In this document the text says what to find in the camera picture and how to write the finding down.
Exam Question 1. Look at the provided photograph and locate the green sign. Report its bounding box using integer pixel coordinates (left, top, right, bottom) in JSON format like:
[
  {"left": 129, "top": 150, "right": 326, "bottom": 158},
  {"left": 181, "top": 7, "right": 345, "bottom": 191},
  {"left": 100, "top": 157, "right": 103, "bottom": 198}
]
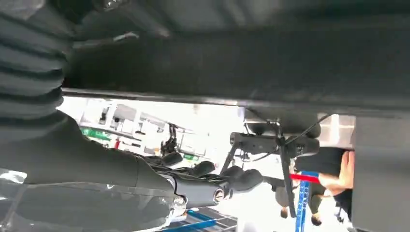
[{"left": 80, "top": 127, "right": 112, "bottom": 142}]

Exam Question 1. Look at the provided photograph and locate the blue metal shelf rack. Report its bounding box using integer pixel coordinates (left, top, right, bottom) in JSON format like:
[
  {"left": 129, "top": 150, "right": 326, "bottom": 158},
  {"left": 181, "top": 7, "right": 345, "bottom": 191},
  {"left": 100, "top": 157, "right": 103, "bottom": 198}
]
[{"left": 160, "top": 171, "right": 319, "bottom": 232}]

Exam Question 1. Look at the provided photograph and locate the dark grey smooth panel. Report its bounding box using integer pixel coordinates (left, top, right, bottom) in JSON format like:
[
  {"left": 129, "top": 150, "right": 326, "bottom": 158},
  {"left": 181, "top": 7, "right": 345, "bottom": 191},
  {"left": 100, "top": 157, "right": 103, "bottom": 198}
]
[{"left": 62, "top": 0, "right": 410, "bottom": 232}]

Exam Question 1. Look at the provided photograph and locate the clear plastic wrap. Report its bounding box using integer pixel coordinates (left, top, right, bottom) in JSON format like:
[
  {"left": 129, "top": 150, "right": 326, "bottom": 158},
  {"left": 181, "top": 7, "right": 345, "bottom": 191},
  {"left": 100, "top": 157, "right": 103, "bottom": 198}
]
[{"left": 0, "top": 169, "right": 188, "bottom": 232}]

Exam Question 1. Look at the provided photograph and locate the person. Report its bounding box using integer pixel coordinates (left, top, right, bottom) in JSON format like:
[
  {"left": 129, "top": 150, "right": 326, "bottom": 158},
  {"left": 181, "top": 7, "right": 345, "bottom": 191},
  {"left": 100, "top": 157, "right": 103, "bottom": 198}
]
[
  {"left": 274, "top": 185, "right": 299, "bottom": 220},
  {"left": 294, "top": 146, "right": 355, "bottom": 222},
  {"left": 308, "top": 183, "right": 325, "bottom": 227}
]

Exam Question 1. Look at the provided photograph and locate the black camera rig on stand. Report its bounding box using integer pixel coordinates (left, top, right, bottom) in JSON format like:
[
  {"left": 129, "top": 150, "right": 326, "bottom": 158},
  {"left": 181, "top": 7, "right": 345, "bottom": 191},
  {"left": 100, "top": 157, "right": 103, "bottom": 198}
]
[{"left": 220, "top": 120, "right": 322, "bottom": 219}]

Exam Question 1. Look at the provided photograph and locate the person's hand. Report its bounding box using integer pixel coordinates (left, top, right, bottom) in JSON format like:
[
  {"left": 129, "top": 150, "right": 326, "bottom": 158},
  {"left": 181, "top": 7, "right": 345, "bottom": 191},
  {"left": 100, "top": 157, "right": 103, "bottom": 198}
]
[{"left": 319, "top": 150, "right": 355, "bottom": 197}]

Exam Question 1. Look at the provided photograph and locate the white exhibition booth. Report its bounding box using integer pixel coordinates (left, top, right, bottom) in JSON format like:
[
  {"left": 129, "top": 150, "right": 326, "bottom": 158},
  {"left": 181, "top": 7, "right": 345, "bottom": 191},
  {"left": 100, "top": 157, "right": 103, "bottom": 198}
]
[{"left": 58, "top": 97, "right": 246, "bottom": 170}]

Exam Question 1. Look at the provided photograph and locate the black cable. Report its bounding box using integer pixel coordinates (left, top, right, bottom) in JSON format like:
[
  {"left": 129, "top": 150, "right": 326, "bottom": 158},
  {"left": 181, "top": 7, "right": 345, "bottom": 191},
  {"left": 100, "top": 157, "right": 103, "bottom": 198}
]
[{"left": 284, "top": 114, "right": 335, "bottom": 145}]

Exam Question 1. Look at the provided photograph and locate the red barrier belt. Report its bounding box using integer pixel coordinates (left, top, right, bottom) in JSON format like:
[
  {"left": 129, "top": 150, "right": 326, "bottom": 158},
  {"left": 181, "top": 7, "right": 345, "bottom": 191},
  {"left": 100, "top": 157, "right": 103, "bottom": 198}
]
[{"left": 289, "top": 173, "right": 321, "bottom": 185}]

